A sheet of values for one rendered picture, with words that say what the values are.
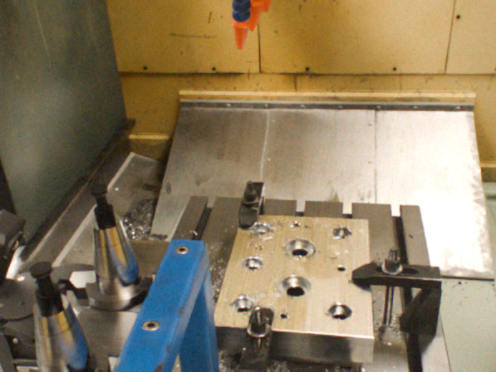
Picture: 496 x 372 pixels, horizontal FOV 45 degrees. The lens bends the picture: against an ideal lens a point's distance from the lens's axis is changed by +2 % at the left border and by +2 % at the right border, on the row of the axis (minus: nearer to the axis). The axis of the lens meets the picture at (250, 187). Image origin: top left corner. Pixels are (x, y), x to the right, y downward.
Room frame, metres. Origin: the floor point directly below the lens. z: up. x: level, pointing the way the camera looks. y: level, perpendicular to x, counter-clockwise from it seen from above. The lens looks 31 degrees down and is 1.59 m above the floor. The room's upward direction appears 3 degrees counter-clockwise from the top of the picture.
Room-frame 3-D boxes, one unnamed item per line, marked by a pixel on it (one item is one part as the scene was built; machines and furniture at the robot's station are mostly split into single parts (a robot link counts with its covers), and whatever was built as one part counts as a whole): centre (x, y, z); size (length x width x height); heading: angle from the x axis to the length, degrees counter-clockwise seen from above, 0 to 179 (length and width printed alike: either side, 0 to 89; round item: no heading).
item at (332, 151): (1.36, -0.17, 0.75); 0.89 x 0.67 x 0.26; 80
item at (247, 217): (0.93, 0.00, 0.97); 0.13 x 0.03 x 0.15; 170
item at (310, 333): (0.75, -0.07, 0.96); 0.29 x 0.23 x 0.05; 170
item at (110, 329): (0.40, 0.14, 1.21); 0.07 x 0.05 x 0.01; 80
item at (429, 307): (0.71, -0.22, 0.97); 0.13 x 0.03 x 0.15; 80
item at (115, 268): (0.45, 0.13, 1.26); 0.04 x 0.04 x 0.07
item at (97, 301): (0.45, 0.13, 1.21); 0.06 x 0.06 x 0.03
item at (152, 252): (0.50, 0.12, 1.21); 0.07 x 0.05 x 0.01; 80
